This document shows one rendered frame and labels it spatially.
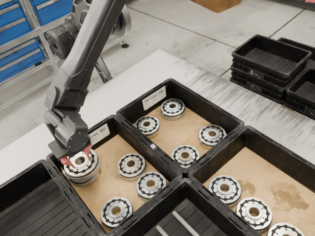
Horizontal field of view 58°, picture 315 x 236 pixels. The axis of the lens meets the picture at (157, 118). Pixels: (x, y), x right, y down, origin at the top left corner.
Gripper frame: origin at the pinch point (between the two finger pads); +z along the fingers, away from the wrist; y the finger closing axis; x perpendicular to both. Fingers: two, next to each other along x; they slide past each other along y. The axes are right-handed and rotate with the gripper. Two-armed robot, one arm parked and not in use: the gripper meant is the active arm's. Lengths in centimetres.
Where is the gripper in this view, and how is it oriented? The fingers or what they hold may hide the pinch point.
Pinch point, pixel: (79, 159)
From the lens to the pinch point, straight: 88.3
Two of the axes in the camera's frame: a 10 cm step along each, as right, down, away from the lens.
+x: -6.4, -5.1, 5.8
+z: 1.2, 6.7, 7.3
